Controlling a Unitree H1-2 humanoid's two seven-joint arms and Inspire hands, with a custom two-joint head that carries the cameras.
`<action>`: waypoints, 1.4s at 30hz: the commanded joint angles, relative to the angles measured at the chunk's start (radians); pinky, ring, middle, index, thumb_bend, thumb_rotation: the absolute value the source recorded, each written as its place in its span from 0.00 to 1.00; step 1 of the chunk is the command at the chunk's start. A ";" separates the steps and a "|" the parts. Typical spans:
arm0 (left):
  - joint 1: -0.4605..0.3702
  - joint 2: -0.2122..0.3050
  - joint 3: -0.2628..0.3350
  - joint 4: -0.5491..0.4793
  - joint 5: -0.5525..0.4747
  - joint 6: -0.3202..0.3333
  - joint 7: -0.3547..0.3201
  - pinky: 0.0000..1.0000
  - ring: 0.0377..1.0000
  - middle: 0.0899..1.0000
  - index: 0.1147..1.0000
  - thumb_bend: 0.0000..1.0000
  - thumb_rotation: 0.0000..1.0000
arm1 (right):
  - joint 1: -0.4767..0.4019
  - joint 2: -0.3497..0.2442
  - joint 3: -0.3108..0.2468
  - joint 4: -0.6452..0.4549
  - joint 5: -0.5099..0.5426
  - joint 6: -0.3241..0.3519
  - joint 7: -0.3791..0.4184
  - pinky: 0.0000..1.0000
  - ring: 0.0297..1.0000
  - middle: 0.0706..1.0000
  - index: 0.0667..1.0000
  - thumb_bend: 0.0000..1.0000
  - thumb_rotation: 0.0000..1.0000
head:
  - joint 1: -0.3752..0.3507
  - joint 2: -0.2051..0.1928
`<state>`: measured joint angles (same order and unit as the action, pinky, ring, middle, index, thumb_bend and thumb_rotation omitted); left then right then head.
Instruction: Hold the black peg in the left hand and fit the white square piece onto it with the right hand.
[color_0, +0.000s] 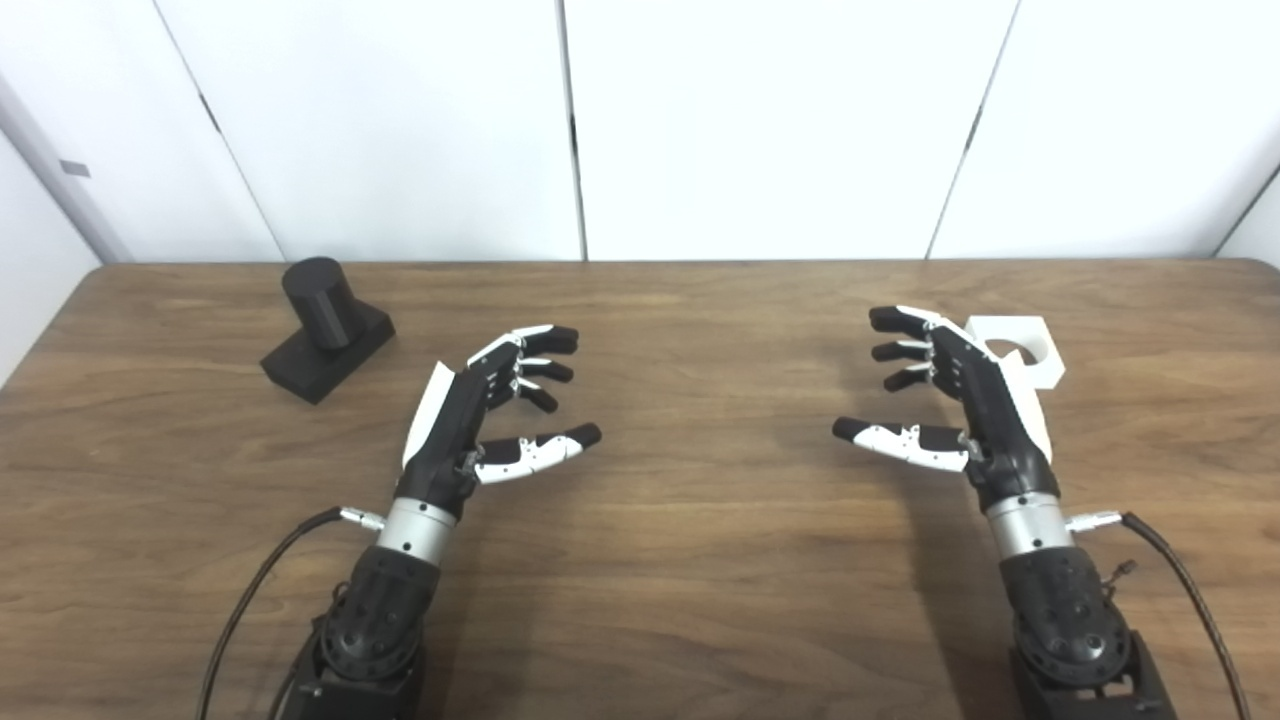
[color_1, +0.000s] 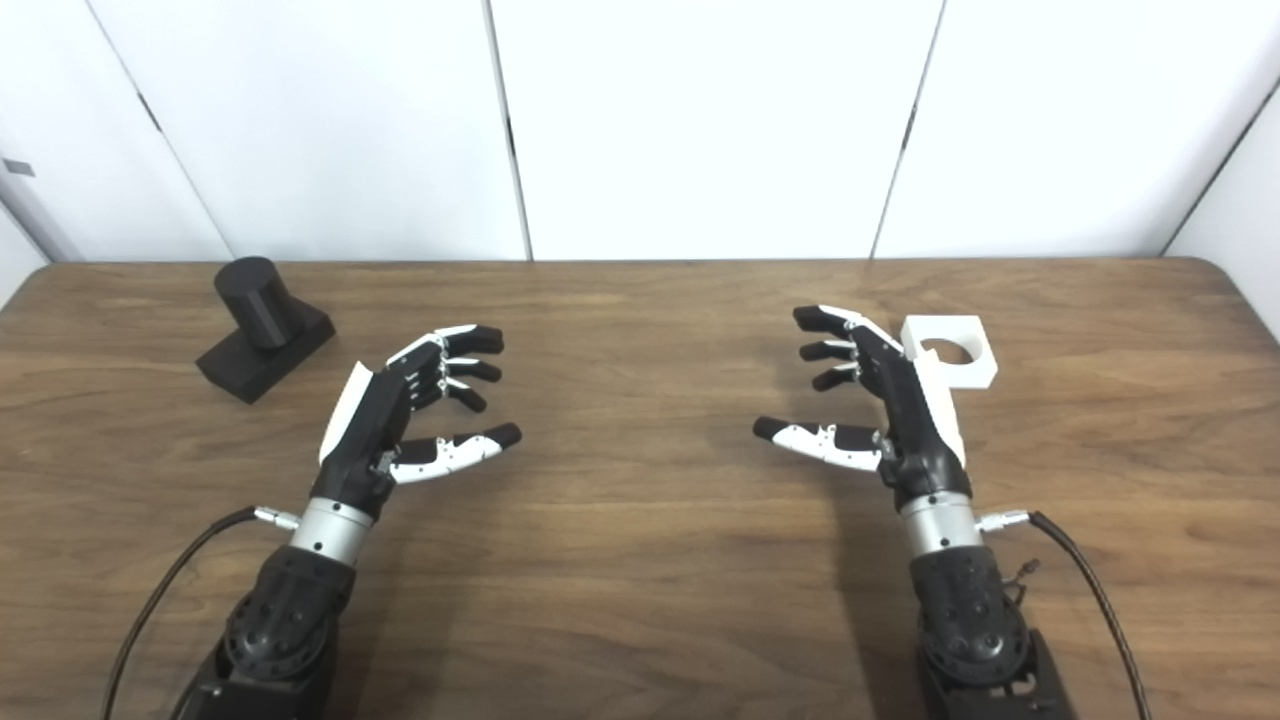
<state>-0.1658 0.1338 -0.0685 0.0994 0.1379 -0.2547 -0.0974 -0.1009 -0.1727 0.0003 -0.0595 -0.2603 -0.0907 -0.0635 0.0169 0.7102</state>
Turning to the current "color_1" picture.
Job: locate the small grey wall tag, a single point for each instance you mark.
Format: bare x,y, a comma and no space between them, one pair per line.
18,167

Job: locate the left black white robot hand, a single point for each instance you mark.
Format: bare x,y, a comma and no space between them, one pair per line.
365,430

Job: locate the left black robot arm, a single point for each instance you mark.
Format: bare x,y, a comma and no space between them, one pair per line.
285,620

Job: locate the white square piece with hole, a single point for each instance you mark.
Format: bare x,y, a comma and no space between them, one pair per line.
975,372

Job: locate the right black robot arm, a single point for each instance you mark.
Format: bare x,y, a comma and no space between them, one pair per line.
970,620

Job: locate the black peg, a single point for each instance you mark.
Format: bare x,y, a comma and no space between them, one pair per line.
260,310

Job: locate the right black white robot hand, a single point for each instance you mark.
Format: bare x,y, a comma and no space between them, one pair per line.
915,430

